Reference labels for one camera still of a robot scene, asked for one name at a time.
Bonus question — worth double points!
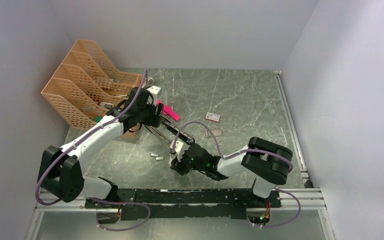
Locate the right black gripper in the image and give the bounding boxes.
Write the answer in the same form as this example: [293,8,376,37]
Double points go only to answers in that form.
[170,149,207,175]

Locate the pink plastic staple remover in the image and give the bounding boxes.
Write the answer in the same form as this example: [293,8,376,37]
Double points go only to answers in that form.
[157,100,181,122]

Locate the brown cardboard staple tray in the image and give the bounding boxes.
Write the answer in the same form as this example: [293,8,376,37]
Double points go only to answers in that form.
[205,128,223,138]

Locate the red white staple box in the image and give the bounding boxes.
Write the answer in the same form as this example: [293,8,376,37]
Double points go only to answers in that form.
[205,112,221,123]

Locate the beige black stapler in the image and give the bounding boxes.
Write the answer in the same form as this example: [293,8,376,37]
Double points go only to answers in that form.
[145,125,172,148]

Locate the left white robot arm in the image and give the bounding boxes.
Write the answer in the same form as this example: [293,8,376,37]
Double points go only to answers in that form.
[35,86,163,208]

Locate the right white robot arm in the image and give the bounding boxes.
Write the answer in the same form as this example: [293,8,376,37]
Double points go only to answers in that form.
[169,137,294,207]

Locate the grey white device in organizer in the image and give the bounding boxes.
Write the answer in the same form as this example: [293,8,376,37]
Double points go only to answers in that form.
[145,76,155,88]

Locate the silver tape dispenser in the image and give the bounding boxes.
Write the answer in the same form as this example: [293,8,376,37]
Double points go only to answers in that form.
[98,101,115,110]

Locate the green round object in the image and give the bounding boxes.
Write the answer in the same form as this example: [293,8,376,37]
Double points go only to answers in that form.
[93,116,103,123]

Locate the orange mesh file organizer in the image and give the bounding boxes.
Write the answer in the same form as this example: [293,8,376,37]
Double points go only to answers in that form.
[41,39,146,130]

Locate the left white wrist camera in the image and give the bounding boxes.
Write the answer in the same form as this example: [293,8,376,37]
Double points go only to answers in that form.
[146,85,161,106]

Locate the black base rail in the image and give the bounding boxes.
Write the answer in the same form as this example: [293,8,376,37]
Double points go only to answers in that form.
[84,188,281,221]

